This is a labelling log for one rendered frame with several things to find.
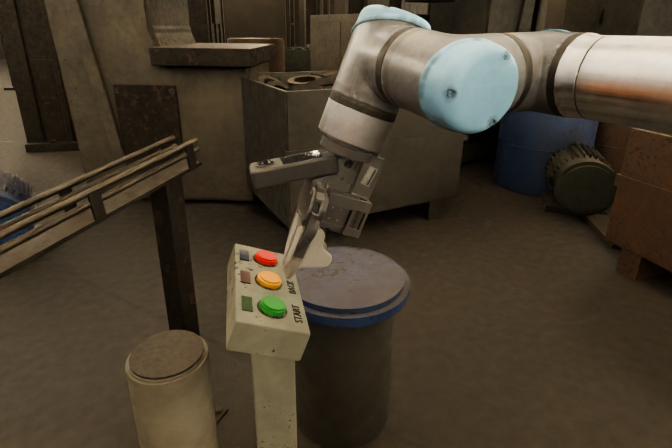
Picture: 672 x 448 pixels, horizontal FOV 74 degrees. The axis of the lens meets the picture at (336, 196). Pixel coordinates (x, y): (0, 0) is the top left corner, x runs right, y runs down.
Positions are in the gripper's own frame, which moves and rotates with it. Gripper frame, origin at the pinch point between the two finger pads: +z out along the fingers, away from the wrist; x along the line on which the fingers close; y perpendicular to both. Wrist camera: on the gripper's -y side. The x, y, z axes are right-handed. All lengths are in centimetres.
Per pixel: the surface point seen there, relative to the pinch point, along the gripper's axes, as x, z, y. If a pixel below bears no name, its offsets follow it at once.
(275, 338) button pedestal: -4.6, 8.5, 0.9
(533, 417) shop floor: 22, 39, 87
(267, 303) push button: -0.6, 5.7, -0.8
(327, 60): 362, -29, 74
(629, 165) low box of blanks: 91, -34, 150
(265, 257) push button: 13.8, 5.8, 0.0
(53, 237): 16.9, 12.2, -33.3
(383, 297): 24.0, 14.0, 30.6
